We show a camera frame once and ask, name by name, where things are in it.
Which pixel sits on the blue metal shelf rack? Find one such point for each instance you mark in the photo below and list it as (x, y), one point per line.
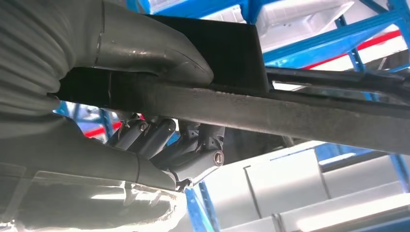
(320, 43)

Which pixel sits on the white plastic crate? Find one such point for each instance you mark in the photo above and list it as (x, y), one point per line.
(304, 19)
(282, 182)
(352, 208)

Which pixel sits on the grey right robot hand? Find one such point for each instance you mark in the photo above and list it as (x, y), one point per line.
(144, 41)

